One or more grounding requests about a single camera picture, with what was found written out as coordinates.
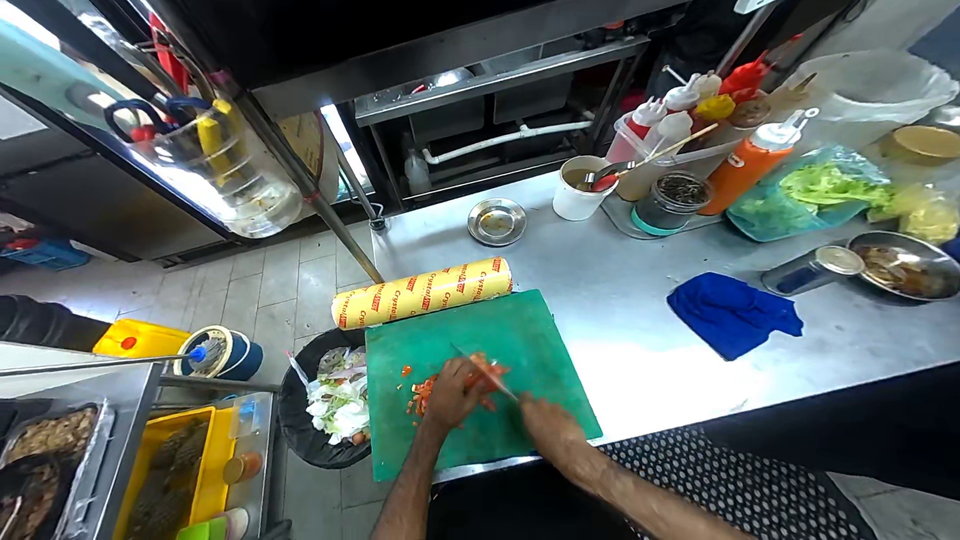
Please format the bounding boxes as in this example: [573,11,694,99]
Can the person's left hand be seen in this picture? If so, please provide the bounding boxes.
[424,357,489,432]

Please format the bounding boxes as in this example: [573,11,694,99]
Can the person's right hand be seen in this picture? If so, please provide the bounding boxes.
[517,392,590,467]

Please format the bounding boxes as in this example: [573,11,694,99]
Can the sliced red tomato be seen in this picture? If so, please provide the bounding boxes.
[469,352,511,394]

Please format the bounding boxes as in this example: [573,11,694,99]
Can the knife with steel blade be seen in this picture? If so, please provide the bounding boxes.
[450,342,525,406]

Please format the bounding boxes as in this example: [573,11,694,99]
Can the person's left forearm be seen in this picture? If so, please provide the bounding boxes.
[369,421,451,540]

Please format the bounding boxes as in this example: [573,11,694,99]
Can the person's right forearm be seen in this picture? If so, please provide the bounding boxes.
[562,442,757,540]

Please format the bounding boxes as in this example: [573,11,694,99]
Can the pile of chopped tomato pieces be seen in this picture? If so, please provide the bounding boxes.
[405,375,439,418]

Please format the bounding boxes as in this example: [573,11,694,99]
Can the green cutting board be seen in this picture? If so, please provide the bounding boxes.
[365,289,604,483]

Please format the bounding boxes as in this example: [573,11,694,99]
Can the yellow cling film roll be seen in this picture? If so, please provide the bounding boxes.
[331,256,514,331]

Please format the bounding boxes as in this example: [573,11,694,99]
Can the person's body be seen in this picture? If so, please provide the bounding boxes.
[426,454,642,540]

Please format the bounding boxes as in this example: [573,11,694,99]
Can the pile of vegetable scraps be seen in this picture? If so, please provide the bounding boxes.
[306,346,370,446]

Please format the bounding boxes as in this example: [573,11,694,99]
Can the steel table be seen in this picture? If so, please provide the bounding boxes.
[369,144,960,486]

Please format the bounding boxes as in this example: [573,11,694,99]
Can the small round steel dish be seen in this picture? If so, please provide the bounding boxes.
[467,198,528,248]

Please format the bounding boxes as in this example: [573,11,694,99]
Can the black trash bin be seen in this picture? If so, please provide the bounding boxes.
[277,327,373,471]

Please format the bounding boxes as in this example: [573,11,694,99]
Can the black dotted floor mat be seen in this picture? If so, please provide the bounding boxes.
[596,424,879,540]

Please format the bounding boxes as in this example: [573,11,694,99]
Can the white plastic tub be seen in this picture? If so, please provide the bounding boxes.
[552,156,620,222]

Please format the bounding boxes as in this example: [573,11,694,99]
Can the clear plastic jug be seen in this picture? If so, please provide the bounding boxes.
[403,135,434,198]

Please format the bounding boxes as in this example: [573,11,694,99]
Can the grey plastic tray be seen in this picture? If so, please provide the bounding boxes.
[600,193,727,241]

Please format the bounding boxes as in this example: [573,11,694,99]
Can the dark blue paint bucket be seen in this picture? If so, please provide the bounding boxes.
[174,324,265,384]

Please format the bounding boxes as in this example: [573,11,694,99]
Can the blue cloth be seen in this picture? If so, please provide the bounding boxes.
[666,271,805,363]

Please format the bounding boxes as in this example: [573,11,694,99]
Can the white drain pipe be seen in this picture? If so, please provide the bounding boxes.
[422,120,595,166]

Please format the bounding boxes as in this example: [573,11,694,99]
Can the metal pole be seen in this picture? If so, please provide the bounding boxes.
[146,0,385,285]

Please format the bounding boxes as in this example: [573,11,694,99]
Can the dark jar with dried herbs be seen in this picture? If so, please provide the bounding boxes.
[634,171,714,234]

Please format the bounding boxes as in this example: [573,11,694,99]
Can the clear plastic bottle basket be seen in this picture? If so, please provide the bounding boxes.
[607,112,744,203]

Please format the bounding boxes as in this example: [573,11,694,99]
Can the yellow plastic crate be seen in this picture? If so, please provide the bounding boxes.
[112,405,236,540]

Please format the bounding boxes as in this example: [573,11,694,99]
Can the clear plastic bottle holder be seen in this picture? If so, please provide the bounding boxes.
[129,99,305,240]

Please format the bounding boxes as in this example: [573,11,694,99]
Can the steel sink rack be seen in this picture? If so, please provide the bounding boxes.
[354,33,652,202]

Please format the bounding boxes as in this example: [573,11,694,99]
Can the bright green container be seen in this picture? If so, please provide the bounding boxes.
[175,514,229,540]

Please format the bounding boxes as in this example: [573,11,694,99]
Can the wooden stick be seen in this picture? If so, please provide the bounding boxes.
[633,123,720,171]

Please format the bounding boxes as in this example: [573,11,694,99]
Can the clear white-capped squeeze bottle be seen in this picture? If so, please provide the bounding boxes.
[633,111,695,177]

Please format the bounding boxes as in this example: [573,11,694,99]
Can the squeeze bottle with red sauce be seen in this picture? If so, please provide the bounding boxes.
[606,96,669,165]

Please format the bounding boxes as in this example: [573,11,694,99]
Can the green plastic bag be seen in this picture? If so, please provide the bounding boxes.
[725,145,894,243]

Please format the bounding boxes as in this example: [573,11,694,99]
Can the orange sauce bottle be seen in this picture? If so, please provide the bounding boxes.
[698,108,820,218]

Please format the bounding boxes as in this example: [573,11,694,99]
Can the yellow jerrycan with red cap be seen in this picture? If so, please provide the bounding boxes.
[91,318,192,360]

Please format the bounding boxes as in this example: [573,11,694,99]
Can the steel counter with food trays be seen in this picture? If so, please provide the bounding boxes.
[0,341,165,540]

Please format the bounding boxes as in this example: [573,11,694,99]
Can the black overhead shelf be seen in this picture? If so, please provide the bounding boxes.
[142,0,695,121]

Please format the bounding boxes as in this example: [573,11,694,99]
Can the yellow-capped squeeze bottle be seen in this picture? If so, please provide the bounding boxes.
[690,93,737,136]

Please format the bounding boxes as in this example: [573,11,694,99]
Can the green lettuce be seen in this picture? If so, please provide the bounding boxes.
[778,162,892,213]

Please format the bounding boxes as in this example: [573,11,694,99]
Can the steel bowl with food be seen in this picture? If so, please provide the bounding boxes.
[846,230,960,303]

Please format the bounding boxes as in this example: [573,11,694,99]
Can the large steel cabinet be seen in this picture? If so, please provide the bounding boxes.
[0,82,245,269]

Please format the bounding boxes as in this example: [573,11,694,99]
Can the tray of brown food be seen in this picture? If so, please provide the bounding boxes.
[3,402,117,540]

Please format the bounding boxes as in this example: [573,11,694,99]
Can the blue plastic crate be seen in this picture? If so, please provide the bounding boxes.
[0,237,92,272]

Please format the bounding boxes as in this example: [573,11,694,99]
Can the plastic bag with yellow food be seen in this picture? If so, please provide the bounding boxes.
[867,183,960,247]

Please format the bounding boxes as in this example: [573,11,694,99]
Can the black pan with brown food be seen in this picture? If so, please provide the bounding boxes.
[0,450,79,540]

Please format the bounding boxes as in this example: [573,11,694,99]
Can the large translucent plastic bucket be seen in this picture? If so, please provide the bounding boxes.
[776,49,960,147]

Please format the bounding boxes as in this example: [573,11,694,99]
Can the round beige-lidded container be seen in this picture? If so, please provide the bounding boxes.
[879,123,960,185]

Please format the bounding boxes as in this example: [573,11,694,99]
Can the red-handled spoon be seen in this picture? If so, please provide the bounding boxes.
[583,171,637,194]

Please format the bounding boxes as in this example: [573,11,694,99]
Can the yellow-handled tool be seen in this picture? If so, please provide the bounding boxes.
[195,98,245,187]

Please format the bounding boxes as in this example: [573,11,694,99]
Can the blue-handled scissors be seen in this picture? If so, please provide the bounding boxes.
[103,96,213,144]

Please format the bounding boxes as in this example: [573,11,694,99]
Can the red-handled tool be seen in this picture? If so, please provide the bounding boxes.
[147,11,193,97]

